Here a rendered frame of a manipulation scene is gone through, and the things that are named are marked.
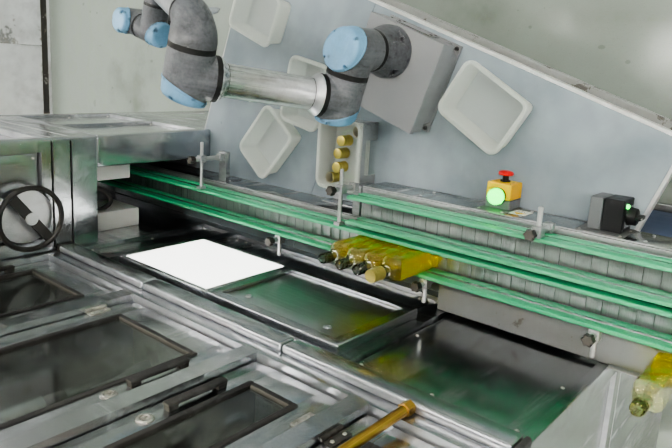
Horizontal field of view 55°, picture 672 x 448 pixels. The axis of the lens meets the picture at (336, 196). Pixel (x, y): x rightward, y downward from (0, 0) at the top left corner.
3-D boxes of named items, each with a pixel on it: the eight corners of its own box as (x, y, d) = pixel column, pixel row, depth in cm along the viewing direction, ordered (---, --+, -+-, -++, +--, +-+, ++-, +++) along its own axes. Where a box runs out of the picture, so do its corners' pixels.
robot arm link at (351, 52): (391, 35, 170) (360, 32, 160) (377, 83, 175) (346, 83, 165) (358, 22, 176) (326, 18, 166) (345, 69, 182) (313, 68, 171)
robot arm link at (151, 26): (156, 10, 178) (134, -1, 184) (150, 49, 182) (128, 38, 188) (179, 12, 184) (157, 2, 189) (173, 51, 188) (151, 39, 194)
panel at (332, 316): (203, 244, 228) (118, 263, 203) (203, 236, 228) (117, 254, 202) (417, 318, 173) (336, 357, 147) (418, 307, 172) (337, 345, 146)
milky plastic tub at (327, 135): (331, 183, 216) (314, 186, 209) (335, 116, 212) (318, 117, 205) (373, 191, 205) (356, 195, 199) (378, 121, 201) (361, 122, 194)
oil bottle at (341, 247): (371, 248, 192) (325, 262, 176) (373, 230, 191) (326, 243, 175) (387, 253, 189) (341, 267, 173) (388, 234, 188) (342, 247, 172)
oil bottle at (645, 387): (655, 374, 145) (620, 419, 125) (657, 350, 144) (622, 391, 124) (683, 381, 141) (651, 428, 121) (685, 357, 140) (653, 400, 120)
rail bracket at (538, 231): (542, 230, 158) (519, 239, 148) (546, 201, 156) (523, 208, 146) (558, 233, 156) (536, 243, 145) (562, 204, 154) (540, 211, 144)
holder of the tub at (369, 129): (332, 198, 217) (317, 201, 211) (336, 117, 212) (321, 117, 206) (372, 207, 207) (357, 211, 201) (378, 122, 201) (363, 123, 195)
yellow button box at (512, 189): (496, 202, 179) (484, 206, 173) (499, 176, 177) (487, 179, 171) (520, 207, 174) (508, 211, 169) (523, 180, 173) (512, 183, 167)
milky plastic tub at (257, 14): (257, -20, 229) (239, -23, 223) (299, 2, 218) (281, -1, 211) (244, 27, 236) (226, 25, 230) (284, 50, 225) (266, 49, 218)
